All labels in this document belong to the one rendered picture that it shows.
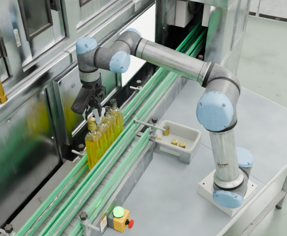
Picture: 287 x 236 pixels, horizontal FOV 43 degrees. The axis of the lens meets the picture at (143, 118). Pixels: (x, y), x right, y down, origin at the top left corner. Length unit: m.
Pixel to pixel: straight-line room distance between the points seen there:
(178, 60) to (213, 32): 1.06
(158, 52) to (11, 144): 0.62
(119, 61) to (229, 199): 0.67
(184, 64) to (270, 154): 0.89
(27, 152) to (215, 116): 0.74
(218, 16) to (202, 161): 0.90
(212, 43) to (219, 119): 1.25
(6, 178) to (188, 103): 1.22
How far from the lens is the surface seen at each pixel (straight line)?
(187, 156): 1.83
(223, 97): 1.18
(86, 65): 1.32
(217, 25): 2.33
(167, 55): 1.32
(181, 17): 2.53
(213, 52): 2.41
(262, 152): 2.01
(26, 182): 1.57
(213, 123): 1.20
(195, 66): 1.30
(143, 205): 1.69
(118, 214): 1.55
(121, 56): 1.25
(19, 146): 1.45
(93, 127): 1.49
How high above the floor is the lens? 2.11
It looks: 40 degrees down
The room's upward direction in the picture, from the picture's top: straight up
